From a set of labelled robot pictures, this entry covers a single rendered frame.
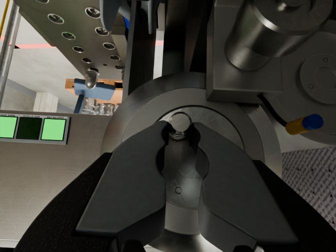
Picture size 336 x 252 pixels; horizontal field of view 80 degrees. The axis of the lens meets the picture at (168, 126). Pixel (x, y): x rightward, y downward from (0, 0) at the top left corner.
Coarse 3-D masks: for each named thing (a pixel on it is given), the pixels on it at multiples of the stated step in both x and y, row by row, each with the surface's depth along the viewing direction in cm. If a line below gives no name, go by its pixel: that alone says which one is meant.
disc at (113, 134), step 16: (160, 80) 18; (176, 80) 18; (192, 80) 18; (128, 96) 17; (144, 96) 17; (128, 112) 17; (256, 112) 17; (112, 128) 17; (256, 128) 17; (272, 128) 17; (112, 144) 16; (272, 144) 17; (272, 160) 16; (160, 240) 15; (176, 240) 15; (192, 240) 15
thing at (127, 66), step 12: (132, 0) 20; (132, 12) 20; (132, 24) 20; (144, 24) 27; (132, 36) 19; (144, 36) 27; (132, 48) 20; (144, 48) 28; (132, 60) 20; (144, 60) 29; (132, 72) 20; (144, 72) 29; (132, 84) 20
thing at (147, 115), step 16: (160, 96) 17; (176, 96) 17; (192, 96) 17; (144, 112) 17; (160, 112) 17; (224, 112) 17; (240, 112) 17; (128, 128) 16; (144, 128) 16; (240, 128) 16; (256, 144) 16; (176, 208) 15; (176, 224) 15; (192, 224) 15
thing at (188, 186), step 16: (192, 112) 15; (208, 112) 15; (224, 128) 15; (176, 144) 15; (240, 144) 15; (176, 160) 15; (192, 160) 14; (176, 176) 14; (192, 176) 14; (176, 192) 14; (192, 192) 14; (192, 208) 14
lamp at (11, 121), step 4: (0, 116) 50; (0, 120) 50; (4, 120) 50; (8, 120) 50; (12, 120) 50; (0, 124) 50; (4, 124) 50; (8, 124) 50; (12, 124) 50; (0, 128) 49; (4, 128) 49; (8, 128) 49; (12, 128) 49; (0, 132) 49; (4, 132) 49; (8, 132) 49; (12, 132) 49; (0, 136) 49; (4, 136) 49; (8, 136) 49; (12, 136) 49
